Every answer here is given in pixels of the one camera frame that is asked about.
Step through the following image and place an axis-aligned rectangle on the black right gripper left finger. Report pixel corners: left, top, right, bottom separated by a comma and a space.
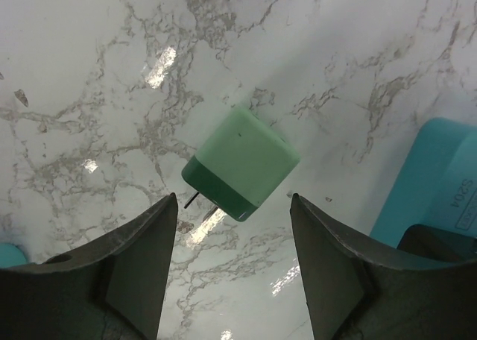
1, 194, 178, 339

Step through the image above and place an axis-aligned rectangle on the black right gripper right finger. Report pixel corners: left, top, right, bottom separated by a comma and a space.
290, 195, 476, 339

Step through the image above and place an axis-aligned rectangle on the blue rectangular power strip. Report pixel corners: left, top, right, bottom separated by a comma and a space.
370, 118, 476, 248

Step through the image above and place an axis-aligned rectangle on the green plug adapter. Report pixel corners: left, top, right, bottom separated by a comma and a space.
181, 107, 300, 221

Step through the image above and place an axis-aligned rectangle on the black cube charger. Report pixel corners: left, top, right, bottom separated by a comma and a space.
397, 224, 476, 262

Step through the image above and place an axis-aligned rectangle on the teal triangular power strip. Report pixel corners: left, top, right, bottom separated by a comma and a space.
0, 243, 28, 268

